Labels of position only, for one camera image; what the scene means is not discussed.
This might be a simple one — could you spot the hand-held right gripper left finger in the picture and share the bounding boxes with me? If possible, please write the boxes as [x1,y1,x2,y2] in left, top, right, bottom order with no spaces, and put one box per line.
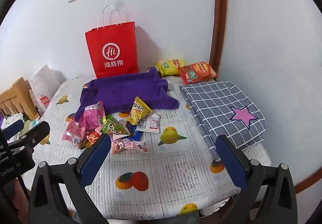
[28,133,112,224]

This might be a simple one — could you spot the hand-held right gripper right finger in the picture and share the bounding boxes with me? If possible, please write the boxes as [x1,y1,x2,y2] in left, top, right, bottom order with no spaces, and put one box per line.
[215,135,298,224]

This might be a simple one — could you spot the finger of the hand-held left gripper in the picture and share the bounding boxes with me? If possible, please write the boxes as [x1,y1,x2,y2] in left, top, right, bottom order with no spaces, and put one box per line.
[1,120,25,140]
[6,121,51,155]

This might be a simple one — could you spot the red orange snack packet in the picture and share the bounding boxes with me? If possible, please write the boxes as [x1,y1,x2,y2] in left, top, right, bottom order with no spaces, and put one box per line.
[78,131,101,149]

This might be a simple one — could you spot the light pink peach snack packet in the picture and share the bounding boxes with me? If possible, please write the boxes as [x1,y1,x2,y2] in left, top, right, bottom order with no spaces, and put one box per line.
[61,120,87,144]

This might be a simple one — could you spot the white red label snack packet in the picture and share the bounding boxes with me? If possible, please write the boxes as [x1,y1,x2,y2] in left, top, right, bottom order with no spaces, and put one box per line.
[135,113,161,134]

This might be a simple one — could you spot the white spotted cloth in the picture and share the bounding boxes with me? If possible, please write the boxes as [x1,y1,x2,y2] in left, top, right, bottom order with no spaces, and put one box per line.
[0,113,38,129]

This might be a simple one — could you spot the wooden chair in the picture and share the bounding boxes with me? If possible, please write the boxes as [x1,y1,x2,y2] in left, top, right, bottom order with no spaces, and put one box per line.
[0,77,39,121]

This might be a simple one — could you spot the pale pink snack packet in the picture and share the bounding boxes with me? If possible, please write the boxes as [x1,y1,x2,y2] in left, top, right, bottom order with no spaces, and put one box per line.
[111,133,131,142]

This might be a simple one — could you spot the cartoon print snack packet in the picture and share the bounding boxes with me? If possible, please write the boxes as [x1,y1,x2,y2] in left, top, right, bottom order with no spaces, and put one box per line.
[111,138,151,155]

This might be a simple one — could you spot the green triangular snack packet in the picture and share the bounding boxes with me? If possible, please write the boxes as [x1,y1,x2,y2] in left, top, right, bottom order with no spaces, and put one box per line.
[100,115,131,136]

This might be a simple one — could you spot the magenta snack bag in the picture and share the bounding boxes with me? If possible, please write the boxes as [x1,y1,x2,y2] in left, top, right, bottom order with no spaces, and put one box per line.
[75,101,106,135]

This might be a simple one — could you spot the blue snack packet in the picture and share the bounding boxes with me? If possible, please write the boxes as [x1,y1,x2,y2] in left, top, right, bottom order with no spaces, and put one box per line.
[126,123,143,142]

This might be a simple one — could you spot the white shopping bag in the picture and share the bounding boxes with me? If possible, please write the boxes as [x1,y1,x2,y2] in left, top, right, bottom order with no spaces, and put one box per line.
[28,64,66,116]

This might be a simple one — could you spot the grey plaid cloth pink star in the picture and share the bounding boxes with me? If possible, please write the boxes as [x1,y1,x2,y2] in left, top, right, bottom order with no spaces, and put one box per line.
[179,81,269,163]

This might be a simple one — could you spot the fruit print tablecloth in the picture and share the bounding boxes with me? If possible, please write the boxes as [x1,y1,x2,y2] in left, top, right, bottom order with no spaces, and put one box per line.
[24,74,273,222]

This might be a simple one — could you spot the yellow triangular snack packet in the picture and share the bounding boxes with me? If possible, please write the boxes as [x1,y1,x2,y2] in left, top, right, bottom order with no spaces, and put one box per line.
[126,96,153,126]

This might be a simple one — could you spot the purple towel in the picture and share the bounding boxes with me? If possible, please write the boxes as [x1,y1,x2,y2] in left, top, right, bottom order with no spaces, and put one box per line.
[75,68,180,120]

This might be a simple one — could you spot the brown wooden baseboard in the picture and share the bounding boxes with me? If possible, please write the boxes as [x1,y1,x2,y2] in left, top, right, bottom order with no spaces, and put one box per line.
[294,156,322,195]

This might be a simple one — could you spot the orange chip bag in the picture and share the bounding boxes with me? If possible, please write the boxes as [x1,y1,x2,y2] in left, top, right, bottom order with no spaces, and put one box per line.
[178,62,219,85]

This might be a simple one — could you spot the yellow chip bag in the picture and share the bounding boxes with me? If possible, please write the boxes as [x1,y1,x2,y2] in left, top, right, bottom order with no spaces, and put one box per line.
[155,59,188,77]

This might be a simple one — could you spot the red paper bag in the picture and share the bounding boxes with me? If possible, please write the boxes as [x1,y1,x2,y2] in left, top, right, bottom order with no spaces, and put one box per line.
[85,4,139,79]

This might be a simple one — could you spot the black cable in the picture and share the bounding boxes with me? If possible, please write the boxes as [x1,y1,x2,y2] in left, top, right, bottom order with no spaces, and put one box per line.
[14,174,31,199]

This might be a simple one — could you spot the brown wooden door frame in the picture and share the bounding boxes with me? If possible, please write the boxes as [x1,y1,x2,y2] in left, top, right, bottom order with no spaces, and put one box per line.
[209,0,228,68]

